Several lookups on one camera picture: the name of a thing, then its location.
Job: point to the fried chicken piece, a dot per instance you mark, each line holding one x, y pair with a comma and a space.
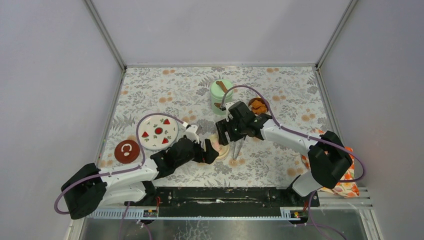
256, 104
261, 110

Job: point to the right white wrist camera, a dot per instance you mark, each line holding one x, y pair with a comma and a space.
226, 107

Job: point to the orange floral cloth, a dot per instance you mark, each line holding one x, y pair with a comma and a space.
344, 189

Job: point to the white plate with food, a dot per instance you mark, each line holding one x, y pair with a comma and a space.
157, 132

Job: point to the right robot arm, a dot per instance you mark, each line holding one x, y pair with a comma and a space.
328, 158

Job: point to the black tongs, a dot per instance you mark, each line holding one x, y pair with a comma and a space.
237, 147

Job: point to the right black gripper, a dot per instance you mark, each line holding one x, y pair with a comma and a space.
221, 128

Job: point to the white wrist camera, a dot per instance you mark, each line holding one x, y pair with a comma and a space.
226, 107
191, 132

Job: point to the steel bowl red band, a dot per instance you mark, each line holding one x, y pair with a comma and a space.
258, 98

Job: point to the cream round lid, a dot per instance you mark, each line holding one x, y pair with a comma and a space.
223, 150

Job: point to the green cylindrical container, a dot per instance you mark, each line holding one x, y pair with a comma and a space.
216, 100

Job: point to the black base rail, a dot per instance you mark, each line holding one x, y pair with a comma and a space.
264, 197

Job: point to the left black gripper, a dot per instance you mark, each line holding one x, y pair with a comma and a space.
205, 153

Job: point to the green lid with handle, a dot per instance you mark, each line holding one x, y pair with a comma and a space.
215, 89

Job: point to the red round lid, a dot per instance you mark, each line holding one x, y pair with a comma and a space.
127, 151

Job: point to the floral table mat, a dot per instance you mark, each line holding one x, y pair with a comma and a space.
184, 92

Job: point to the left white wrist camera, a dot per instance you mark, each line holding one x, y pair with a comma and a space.
191, 132

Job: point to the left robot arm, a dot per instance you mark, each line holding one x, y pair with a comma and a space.
91, 187

